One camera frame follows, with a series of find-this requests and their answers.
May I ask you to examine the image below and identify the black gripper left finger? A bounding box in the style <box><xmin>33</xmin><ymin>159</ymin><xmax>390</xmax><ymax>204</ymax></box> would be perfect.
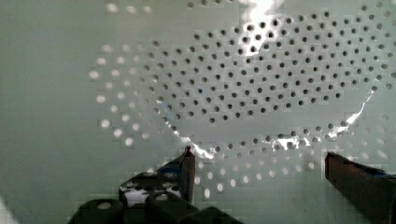
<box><xmin>67</xmin><ymin>147</ymin><xmax>243</xmax><ymax>224</ymax></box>

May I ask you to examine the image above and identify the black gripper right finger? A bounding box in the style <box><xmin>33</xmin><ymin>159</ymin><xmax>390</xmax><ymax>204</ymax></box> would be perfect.
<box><xmin>325</xmin><ymin>152</ymin><xmax>396</xmax><ymax>224</ymax></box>

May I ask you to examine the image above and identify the mint green plastic strainer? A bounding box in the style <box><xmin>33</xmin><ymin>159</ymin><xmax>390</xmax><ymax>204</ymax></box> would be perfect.
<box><xmin>1</xmin><ymin>0</ymin><xmax>395</xmax><ymax>224</ymax></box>

